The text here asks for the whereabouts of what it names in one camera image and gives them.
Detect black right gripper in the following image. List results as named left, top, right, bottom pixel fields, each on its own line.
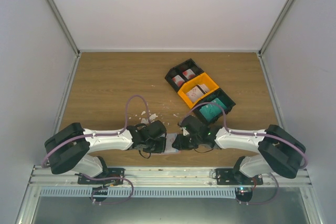
left=172, top=134, right=201, bottom=151

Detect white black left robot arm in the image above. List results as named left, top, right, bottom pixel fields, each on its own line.
left=41, top=121, right=167, bottom=184

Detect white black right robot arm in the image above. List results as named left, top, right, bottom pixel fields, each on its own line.
left=172, top=115, right=307, bottom=185

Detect teal cards stack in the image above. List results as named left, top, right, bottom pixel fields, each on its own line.
left=200, top=98, right=227, bottom=123

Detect pink patterned cards in bin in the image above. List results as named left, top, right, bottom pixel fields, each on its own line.
left=186, top=84, right=209, bottom=103

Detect red white cards in bin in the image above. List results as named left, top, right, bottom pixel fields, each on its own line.
left=172, top=69, right=196, bottom=87

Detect black bin right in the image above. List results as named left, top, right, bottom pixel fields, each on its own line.
left=193, top=88, right=236, bottom=125

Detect black divided bin left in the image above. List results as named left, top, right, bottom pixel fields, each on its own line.
left=165, top=59, right=204, bottom=92

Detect yellow plastic bin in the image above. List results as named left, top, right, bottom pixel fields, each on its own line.
left=177, top=73, right=219, bottom=109

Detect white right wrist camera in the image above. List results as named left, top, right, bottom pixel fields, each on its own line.
left=178, top=122, right=190, bottom=136

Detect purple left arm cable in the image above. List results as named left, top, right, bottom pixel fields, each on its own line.
left=41, top=94, right=152, bottom=168

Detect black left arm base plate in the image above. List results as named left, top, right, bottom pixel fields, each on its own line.
left=76, top=167, right=125, bottom=186

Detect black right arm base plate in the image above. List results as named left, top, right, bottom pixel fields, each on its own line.
left=211, top=168, right=264, bottom=186

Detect aluminium front rail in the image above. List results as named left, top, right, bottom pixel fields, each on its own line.
left=28, top=166, right=312, bottom=188

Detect grey slotted cable duct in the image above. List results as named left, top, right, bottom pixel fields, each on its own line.
left=40, top=187, right=236, bottom=199

